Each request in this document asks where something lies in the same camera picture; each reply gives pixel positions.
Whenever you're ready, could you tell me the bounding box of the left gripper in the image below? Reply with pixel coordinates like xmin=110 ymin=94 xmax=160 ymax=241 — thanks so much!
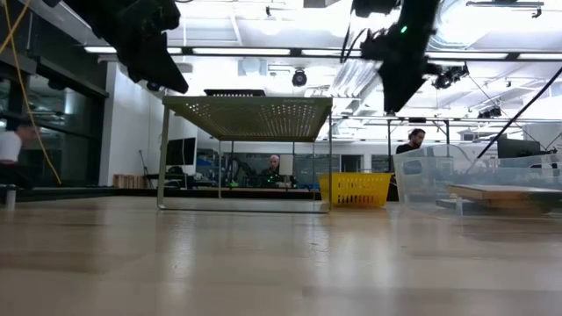
xmin=91 ymin=0 xmax=190 ymax=95

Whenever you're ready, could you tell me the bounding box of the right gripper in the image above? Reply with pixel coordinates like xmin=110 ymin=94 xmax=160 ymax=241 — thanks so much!
xmin=359 ymin=24 xmax=443 ymax=114

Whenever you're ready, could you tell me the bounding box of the clear plastic container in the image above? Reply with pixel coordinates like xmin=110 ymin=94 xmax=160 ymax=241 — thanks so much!
xmin=392 ymin=143 xmax=562 ymax=220

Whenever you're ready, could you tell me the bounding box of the yellow plastic basket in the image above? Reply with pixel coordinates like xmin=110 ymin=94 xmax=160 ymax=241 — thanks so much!
xmin=318 ymin=171 xmax=393 ymax=208

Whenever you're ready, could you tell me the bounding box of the person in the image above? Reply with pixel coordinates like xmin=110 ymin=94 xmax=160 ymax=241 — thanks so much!
xmin=394 ymin=127 xmax=427 ymax=155
xmin=261 ymin=154 xmax=285 ymax=189
xmin=0 ymin=125 xmax=40 ymax=166

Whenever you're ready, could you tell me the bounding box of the overhead light bar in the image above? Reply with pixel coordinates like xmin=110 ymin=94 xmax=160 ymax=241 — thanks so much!
xmin=83 ymin=45 xmax=562 ymax=62

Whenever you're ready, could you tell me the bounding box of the green perforated metal shelf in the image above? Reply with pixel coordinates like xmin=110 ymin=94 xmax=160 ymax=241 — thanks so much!
xmin=156 ymin=95 xmax=334 ymax=215

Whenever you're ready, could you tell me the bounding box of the wooden slat crate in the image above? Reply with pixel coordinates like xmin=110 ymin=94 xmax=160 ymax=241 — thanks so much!
xmin=112 ymin=173 xmax=148 ymax=190

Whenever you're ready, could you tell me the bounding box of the black desktop monitor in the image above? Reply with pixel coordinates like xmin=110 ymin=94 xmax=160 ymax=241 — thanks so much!
xmin=496 ymin=138 xmax=542 ymax=160

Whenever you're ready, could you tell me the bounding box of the white background panel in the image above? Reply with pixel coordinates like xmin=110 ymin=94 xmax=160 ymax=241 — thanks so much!
xmin=278 ymin=153 xmax=294 ymax=176

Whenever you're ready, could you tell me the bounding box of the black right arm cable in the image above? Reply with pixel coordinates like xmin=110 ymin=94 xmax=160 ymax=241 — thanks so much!
xmin=340 ymin=24 xmax=366 ymax=63

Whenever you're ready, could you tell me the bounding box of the black wall monitor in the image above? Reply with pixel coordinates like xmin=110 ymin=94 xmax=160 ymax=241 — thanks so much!
xmin=165 ymin=136 xmax=198 ymax=167

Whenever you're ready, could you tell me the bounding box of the yellow hanging cable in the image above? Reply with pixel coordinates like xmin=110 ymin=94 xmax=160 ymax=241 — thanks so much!
xmin=0 ymin=0 xmax=62 ymax=185

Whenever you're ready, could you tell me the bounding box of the black table frame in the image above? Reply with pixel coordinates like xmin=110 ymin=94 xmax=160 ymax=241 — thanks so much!
xmin=17 ymin=186 xmax=321 ymax=199

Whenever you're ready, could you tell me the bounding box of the short grey metal post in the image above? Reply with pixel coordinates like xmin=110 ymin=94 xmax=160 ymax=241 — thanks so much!
xmin=4 ymin=183 xmax=18 ymax=211

